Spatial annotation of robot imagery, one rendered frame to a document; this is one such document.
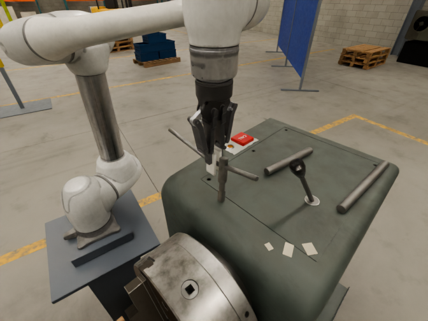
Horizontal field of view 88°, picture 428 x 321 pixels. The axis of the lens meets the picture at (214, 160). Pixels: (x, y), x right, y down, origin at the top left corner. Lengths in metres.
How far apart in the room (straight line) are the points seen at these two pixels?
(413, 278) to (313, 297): 1.90
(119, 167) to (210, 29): 0.80
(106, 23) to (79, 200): 0.66
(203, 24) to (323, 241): 0.48
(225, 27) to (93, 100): 0.65
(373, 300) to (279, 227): 1.61
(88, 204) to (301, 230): 0.80
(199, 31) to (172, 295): 0.46
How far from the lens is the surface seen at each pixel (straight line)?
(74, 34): 0.64
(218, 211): 0.56
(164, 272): 0.50
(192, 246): 0.53
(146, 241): 1.15
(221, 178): 0.54
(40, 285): 2.22
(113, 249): 1.18
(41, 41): 0.71
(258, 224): 0.54
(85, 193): 1.02
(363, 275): 2.18
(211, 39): 0.40
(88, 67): 0.89
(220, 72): 0.42
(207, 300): 0.49
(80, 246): 1.17
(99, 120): 0.97
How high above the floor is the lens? 1.68
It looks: 37 degrees down
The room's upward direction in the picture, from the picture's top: straight up
